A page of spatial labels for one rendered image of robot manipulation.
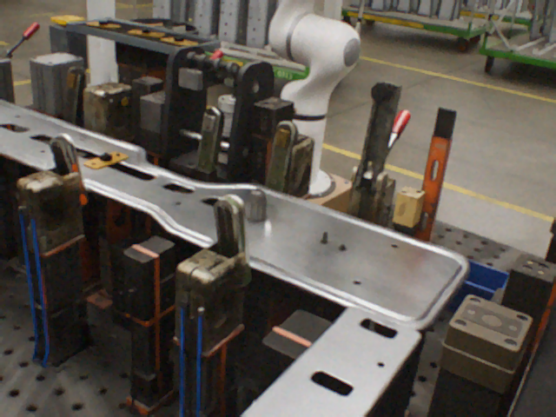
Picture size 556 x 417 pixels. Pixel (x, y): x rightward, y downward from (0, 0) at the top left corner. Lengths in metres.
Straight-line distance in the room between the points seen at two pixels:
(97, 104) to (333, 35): 0.53
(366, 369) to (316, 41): 0.88
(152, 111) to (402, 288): 0.67
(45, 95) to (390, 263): 0.89
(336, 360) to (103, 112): 0.82
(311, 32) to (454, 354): 0.90
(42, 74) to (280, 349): 0.93
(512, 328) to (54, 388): 0.74
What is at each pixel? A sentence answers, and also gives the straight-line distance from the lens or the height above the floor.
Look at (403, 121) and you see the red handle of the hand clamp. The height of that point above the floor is 1.14.
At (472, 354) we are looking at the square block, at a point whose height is 1.03.
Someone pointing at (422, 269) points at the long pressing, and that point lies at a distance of 0.90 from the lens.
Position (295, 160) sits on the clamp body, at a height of 1.04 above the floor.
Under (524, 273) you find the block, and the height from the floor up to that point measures 1.08.
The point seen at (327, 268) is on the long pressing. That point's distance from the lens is 0.86.
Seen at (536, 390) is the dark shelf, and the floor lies 1.03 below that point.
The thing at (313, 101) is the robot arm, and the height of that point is 1.04.
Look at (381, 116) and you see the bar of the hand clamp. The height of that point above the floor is 1.16.
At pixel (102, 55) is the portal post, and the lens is 5.11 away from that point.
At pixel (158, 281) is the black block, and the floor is 0.95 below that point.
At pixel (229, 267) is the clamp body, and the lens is 0.77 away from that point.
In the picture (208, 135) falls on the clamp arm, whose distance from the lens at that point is 1.16.
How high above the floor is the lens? 1.45
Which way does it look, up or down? 26 degrees down
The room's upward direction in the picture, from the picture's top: 5 degrees clockwise
